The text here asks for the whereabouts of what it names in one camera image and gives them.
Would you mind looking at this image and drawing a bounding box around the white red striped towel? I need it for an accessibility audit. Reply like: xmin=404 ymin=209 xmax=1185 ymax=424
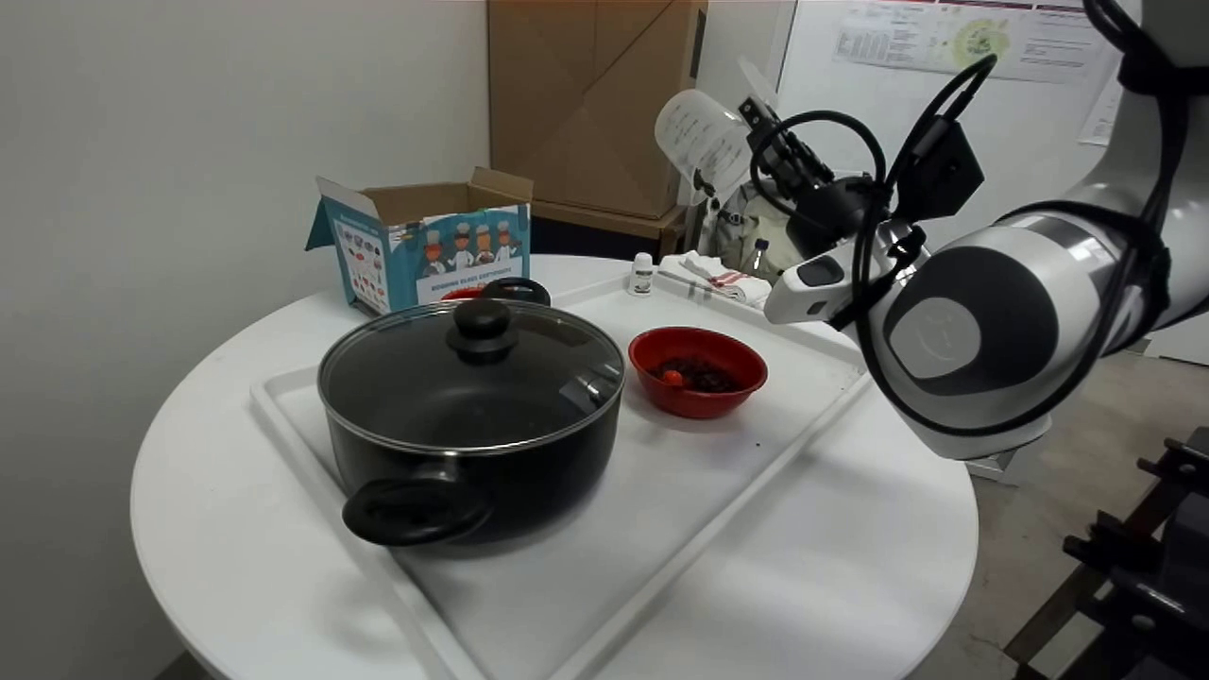
xmin=660 ymin=249 xmax=769 ymax=308

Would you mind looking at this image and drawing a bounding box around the red plastic bowl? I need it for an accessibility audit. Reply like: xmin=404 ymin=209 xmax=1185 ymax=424
xmin=626 ymin=326 xmax=766 ymax=419

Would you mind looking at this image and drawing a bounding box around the large brown cardboard box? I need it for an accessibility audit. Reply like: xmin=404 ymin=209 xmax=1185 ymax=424
xmin=487 ymin=0 xmax=708 ymax=241

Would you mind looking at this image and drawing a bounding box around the white plastic tray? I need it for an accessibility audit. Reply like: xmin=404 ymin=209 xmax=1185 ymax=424
xmin=244 ymin=274 xmax=875 ymax=680

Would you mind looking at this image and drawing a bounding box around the white round table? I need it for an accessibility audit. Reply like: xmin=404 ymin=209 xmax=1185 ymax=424
xmin=127 ymin=251 xmax=978 ymax=680

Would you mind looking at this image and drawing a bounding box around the blue cardboard toy box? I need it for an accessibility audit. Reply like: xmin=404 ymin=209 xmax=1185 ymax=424
xmin=306 ymin=166 xmax=534 ymax=313

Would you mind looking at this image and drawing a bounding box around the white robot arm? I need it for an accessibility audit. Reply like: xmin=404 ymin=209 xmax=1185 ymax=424
xmin=743 ymin=0 xmax=1209 ymax=462

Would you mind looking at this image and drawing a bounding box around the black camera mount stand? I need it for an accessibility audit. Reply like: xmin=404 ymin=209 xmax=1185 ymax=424
xmin=1005 ymin=428 xmax=1209 ymax=680

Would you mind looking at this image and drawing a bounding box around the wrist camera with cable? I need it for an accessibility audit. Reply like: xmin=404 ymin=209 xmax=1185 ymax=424
xmin=749 ymin=56 xmax=996 ymax=222

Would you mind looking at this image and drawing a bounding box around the black glass pot lid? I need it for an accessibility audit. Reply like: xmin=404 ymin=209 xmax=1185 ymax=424
xmin=316 ymin=299 xmax=623 ymax=455

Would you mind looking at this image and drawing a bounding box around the small white bottle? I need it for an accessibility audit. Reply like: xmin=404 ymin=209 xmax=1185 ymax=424
xmin=632 ymin=251 xmax=659 ymax=294

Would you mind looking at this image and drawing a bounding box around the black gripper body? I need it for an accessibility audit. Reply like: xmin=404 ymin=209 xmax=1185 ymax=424
xmin=784 ymin=178 xmax=884 ymax=255

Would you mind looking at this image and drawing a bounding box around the black cooking pot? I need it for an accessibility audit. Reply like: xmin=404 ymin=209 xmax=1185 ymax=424
xmin=316 ymin=376 xmax=620 ymax=547

